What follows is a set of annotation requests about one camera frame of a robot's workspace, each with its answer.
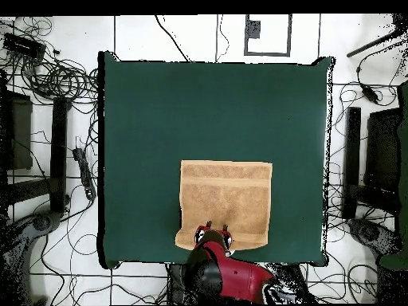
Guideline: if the black power adapter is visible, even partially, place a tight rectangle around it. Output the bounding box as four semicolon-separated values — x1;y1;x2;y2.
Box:
361;84;381;105

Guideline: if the black stand frame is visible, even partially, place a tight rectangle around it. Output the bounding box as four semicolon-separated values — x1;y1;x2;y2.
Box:
0;68;71;218
341;106;403;221

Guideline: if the tan terry towel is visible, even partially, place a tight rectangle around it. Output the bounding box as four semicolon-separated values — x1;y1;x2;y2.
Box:
175;159;274;252

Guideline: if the black power strip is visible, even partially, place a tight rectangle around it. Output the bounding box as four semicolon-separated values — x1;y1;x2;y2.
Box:
72;147;97;201

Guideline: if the thin black floor cable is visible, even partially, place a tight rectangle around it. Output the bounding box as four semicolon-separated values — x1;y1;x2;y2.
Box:
215;14;231;63

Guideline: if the dark green table cloth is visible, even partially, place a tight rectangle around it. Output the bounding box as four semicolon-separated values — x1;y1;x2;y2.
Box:
97;50;335;270

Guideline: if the tangle of black cables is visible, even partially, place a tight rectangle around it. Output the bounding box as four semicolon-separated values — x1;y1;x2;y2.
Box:
0;15;100;107

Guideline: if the dark stand base leg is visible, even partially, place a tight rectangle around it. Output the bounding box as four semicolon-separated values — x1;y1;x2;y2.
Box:
347;218;402;257
0;210;64;306

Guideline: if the black rod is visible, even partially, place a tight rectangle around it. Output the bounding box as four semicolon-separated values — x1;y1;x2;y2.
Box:
346;14;408;59

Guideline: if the black box device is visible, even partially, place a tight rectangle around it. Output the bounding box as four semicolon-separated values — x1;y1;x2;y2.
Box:
2;32;48;61

